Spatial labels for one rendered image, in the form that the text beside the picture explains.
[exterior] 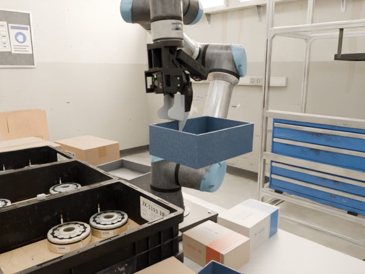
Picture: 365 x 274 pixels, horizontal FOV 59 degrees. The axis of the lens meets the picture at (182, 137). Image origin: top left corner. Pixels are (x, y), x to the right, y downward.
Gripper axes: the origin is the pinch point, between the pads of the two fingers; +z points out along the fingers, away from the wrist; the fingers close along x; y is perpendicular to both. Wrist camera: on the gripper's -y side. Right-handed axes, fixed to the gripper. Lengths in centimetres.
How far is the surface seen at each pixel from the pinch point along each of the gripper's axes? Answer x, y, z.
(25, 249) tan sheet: -22.4, 32.8, 26.9
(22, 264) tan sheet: -16.4, 35.4, 27.4
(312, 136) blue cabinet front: -44, -165, 30
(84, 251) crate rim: 4.4, 29.9, 19.5
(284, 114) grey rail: -64, -162, 15
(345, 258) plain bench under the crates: 24, -42, 44
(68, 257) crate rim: 4.3, 32.9, 19.4
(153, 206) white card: -6.1, 5.7, 20.5
